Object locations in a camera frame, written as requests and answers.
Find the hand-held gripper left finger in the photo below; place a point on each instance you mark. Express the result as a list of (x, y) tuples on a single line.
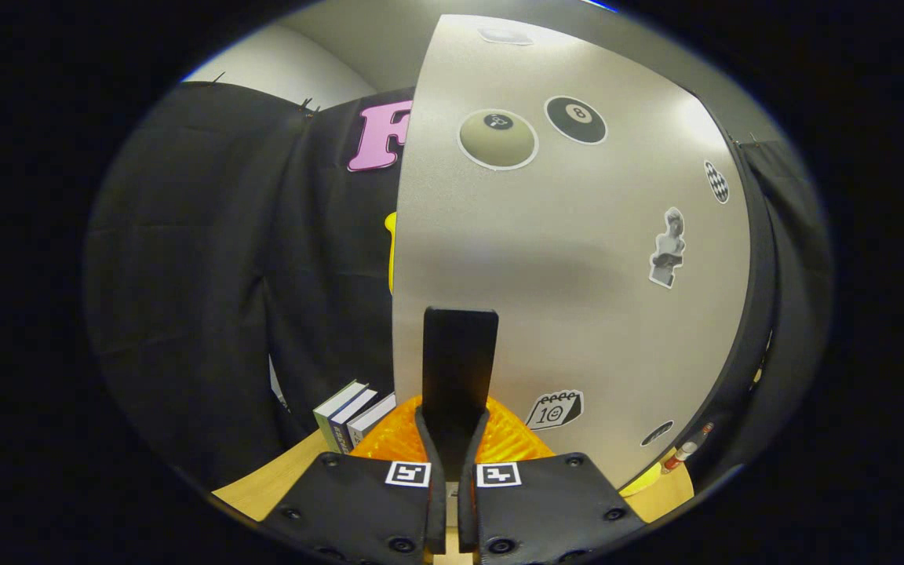
[(438, 510)]

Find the dark blue spine book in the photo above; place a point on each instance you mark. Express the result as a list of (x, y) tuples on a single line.
[(346, 424)]

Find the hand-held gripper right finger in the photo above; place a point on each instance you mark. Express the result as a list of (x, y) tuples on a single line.
[(466, 510)]

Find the clear plastic bottle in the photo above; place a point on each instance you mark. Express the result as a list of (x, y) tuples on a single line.
[(683, 453)]

